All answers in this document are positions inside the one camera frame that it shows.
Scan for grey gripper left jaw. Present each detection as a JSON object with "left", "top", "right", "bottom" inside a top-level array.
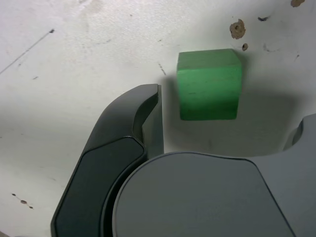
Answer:
[{"left": 50, "top": 83, "right": 165, "bottom": 237}]

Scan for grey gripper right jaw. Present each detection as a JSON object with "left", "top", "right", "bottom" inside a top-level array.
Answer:
[{"left": 112, "top": 113, "right": 316, "bottom": 237}]

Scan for green cube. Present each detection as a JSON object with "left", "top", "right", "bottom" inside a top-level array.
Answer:
[{"left": 176, "top": 48, "right": 242, "bottom": 121}]

